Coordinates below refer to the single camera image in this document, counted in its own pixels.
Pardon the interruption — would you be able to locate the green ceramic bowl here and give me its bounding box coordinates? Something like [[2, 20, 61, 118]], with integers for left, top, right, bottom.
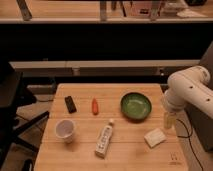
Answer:
[[120, 92, 152, 121]]

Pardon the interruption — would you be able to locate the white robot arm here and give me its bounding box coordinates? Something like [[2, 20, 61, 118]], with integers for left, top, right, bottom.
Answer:
[[161, 65, 213, 129]]

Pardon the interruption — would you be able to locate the white sponge block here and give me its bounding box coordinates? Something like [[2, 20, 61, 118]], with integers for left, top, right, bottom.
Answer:
[[144, 128, 166, 148]]

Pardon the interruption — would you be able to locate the white plastic bottle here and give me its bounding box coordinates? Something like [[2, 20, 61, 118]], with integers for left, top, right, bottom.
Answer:
[[95, 119, 114, 158]]

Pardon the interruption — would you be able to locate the orange carrot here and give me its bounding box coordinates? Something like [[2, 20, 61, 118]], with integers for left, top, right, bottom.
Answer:
[[92, 98, 99, 115]]

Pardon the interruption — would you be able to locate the black rectangular block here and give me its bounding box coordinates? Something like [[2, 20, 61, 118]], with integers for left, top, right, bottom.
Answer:
[[65, 96, 77, 113]]

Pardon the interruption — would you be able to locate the white paper cup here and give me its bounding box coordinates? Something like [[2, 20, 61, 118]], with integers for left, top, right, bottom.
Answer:
[[55, 119, 75, 143]]

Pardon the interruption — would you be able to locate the black office chair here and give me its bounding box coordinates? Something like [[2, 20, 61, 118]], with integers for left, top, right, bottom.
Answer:
[[0, 61, 49, 169]]

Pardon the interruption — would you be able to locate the black cable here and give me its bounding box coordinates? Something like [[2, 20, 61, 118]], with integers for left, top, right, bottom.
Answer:
[[175, 118, 204, 171]]

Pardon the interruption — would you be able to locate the wooden shelf rail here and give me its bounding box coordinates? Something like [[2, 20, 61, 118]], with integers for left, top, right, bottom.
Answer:
[[11, 60, 199, 77]]

